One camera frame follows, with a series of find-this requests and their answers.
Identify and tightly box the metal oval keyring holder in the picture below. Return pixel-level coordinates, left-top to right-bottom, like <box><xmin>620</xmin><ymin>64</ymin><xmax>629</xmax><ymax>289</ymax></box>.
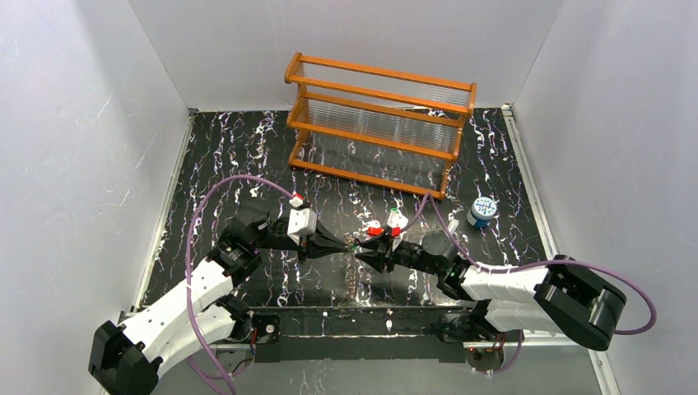
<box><xmin>342</xmin><ymin>251</ymin><xmax>363</xmax><ymax>304</ymax></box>

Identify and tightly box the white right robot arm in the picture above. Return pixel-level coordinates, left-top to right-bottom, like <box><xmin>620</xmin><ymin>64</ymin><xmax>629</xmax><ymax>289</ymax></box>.
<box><xmin>355</xmin><ymin>230</ymin><xmax>626</xmax><ymax>351</ymax></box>

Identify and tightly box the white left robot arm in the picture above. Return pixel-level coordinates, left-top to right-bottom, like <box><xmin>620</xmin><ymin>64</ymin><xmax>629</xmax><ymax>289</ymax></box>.
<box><xmin>88</xmin><ymin>198</ymin><xmax>348</xmax><ymax>394</ymax></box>

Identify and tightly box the orange capped tube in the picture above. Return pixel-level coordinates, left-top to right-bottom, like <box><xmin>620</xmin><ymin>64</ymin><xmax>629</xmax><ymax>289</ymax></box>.
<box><xmin>444</xmin><ymin>219</ymin><xmax>460</xmax><ymax>236</ymax></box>

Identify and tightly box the blue lidded jar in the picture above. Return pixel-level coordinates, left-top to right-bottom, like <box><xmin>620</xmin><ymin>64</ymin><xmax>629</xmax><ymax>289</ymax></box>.
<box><xmin>466</xmin><ymin>196</ymin><xmax>498</xmax><ymax>229</ymax></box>

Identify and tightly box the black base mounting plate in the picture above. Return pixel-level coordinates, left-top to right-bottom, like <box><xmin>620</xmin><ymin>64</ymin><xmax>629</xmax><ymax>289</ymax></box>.
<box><xmin>215</xmin><ymin>306</ymin><xmax>505</xmax><ymax>372</ymax></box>

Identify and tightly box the orange wooden rack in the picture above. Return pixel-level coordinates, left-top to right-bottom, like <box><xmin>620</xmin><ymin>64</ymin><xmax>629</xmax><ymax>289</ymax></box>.
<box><xmin>284</xmin><ymin>53</ymin><xmax>477</xmax><ymax>199</ymax></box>

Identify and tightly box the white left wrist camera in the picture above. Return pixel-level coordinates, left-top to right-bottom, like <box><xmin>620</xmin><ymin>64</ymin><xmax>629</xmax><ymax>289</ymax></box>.
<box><xmin>286</xmin><ymin>193</ymin><xmax>319</xmax><ymax>245</ymax></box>

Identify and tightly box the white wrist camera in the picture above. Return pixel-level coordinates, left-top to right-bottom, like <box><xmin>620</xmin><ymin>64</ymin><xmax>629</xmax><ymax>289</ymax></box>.
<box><xmin>384</xmin><ymin>208</ymin><xmax>409</xmax><ymax>251</ymax></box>
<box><xmin>286</xmin><ymin>193</ymin><xmax>319</xmax><ymax>245</ymax></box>

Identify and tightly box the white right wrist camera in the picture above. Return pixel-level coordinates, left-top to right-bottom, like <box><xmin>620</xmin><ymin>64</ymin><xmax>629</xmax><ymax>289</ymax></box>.
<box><xmin>384</xmin><ymin>208</ymin><xmax>409</xmax><ymax>251</ymax></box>

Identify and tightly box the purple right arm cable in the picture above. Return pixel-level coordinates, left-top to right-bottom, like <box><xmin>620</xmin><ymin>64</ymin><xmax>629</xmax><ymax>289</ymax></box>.
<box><xmin>403</xmin><ymin>192</ymin><xmax>658</xmax><ymax>375</ymax></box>

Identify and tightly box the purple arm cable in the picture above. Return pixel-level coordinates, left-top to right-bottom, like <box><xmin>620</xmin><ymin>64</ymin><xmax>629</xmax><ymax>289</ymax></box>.
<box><xmin>403</xmin><ymin>192</ymin><xmax>658</xmax><ymax>375</ymax></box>
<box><xmin>184</xmin><ymin>175</ymin><xmax>298</xmax><ymax>395</ymax></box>

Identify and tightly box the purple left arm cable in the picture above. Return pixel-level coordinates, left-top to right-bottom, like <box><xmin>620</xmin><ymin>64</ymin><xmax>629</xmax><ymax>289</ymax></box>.
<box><xmin>184</xmin><ymin>175</ymin><xmax>298</xmax><ymax>395</ymax></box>

